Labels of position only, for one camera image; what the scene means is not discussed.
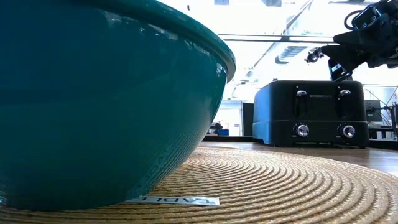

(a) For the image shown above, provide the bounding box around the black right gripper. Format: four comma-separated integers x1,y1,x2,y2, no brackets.
321,11,398,82

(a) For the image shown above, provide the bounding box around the ceiling spotlight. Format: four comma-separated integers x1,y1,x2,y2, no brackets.
305,47,325,64

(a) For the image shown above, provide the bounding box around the dark background monitor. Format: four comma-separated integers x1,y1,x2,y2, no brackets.
364,99,383,123

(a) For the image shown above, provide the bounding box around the overhead metal beam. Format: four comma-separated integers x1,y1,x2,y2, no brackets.
217,33,336,44

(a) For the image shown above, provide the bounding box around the black four-slot toaster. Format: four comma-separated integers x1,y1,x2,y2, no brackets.
252,80,370,149

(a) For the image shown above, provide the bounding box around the black equipment stand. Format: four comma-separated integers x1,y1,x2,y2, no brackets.
390,102,398,141

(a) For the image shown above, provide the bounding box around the black background cabinet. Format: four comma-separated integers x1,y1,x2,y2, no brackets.
241,102,255,137

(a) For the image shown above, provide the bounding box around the round woven straw placemat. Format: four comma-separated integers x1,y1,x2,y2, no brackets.
0,146,398,224

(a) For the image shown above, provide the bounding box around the white placemat label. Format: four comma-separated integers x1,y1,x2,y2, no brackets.
124,195,221,207

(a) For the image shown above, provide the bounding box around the large glossy bowl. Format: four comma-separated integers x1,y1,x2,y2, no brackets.
0,0,236,212

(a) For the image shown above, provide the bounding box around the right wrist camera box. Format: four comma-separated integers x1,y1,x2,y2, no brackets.
352,4,384,31

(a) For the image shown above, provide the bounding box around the black aluminium table frame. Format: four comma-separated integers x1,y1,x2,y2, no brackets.
203,135,398,151

